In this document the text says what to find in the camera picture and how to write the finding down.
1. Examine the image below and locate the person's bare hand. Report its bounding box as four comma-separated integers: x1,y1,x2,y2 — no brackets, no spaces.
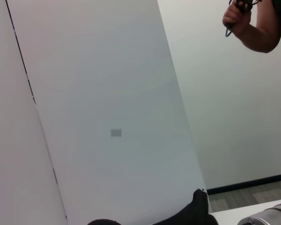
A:
222,0,252,39

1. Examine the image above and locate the black handheld cable controller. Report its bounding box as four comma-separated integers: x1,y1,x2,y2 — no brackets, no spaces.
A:
223,0,262,38

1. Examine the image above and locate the black bag with orange handles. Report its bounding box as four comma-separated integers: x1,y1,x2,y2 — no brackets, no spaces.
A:
152,188,218,225

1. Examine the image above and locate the person's bare forearm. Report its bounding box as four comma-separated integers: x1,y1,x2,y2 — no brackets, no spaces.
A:
235,0,281,54

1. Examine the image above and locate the dark wall baseboard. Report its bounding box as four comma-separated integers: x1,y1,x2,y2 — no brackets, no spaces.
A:
205,172,281,195

